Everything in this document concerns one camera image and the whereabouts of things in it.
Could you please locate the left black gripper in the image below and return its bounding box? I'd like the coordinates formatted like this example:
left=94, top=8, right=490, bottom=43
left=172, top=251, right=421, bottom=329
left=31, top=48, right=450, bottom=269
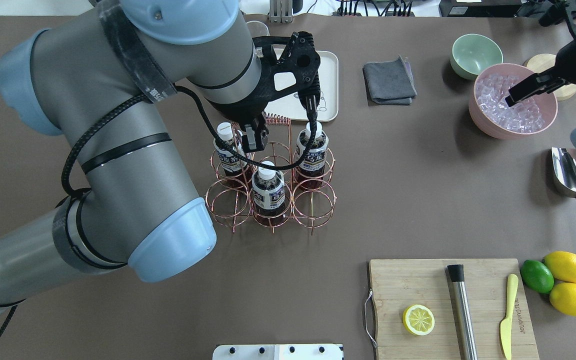
left=208, top=96, right=270, bottom=153

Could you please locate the tea bottle white cap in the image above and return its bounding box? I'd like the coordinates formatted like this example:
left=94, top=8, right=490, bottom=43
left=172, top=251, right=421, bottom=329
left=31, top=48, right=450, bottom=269
left=213, top=121, right=250, bottom=177

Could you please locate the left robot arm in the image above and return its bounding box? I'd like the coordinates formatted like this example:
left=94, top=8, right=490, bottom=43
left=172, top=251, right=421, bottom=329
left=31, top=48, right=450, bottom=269
left=0, top=0, right=262, bottom=315

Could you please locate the wooden cup tree stand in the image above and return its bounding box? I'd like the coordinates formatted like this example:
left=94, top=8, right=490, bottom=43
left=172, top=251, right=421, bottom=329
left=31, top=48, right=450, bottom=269
left=524, top=53, right=576, bottom=101

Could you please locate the cream serving tray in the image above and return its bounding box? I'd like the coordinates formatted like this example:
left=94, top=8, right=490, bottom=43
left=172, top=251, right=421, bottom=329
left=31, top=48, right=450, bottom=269
left=263, top=49, right=340, bottom=123

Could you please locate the pink bowl with ice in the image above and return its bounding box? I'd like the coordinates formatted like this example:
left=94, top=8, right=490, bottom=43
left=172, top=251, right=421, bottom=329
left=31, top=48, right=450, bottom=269
left=468, top=63, right=559, bottom=140

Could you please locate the green bowl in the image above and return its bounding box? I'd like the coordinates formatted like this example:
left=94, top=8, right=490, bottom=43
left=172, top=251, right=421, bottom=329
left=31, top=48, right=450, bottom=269
left=449, top=33, right=504, bottom=81

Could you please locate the wine glass on tray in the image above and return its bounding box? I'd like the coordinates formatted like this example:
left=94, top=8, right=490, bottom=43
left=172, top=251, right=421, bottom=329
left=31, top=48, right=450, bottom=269
left=246, top=20, right=270, bottom=38

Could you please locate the steel ice scoop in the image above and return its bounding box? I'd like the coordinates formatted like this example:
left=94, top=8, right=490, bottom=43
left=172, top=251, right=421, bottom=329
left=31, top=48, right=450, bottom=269
left=551, top=146, right=576, bottom=236

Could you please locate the grey folded cloth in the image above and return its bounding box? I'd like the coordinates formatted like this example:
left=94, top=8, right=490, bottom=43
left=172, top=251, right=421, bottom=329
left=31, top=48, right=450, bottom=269
left=362, top=55, right=418, bottom=106

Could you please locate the bamboo cutting board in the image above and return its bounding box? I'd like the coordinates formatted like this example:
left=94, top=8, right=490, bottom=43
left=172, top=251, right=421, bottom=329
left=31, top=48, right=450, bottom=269
left=368, top=259, right=520, bottom=360

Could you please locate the yellow lemon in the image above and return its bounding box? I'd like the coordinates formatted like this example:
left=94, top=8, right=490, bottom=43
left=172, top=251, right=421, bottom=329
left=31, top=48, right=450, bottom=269
left=549, top=282, right=576, bottom=317
left=542, top=250, right=576, bottom=283

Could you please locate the green lime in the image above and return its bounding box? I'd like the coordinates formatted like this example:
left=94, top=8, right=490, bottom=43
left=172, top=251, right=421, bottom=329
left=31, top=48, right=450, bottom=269
left=519, top=259, right=554, bottom=294

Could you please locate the steel muddler rod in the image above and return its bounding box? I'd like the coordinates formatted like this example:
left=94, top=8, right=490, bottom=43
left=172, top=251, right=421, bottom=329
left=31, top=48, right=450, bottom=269
left=446, top=264, right=479, bottom=360

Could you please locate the half lemon slice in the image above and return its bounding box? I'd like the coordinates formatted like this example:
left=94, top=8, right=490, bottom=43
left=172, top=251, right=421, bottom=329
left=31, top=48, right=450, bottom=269
left=402, top=304, right=435, bottom=337

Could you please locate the yellow plastic knife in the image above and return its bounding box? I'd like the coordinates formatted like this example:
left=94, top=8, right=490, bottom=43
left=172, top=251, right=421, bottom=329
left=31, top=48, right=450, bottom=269
left=499, top=273, right=519, bottom=360

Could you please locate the copper wire bottle basket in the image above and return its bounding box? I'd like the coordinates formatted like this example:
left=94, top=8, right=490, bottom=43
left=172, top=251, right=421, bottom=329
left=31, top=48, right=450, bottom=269
left=205, top=114, right=338, bottom=231

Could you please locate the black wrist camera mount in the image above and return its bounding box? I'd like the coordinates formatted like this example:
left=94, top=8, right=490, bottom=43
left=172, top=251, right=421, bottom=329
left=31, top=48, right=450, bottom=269
left=251, top=30, right=322, bottom=121

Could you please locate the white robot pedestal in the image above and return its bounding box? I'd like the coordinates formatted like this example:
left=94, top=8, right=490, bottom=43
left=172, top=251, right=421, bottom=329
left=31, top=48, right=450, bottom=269
left=212, top=342, right=345, bottom=360

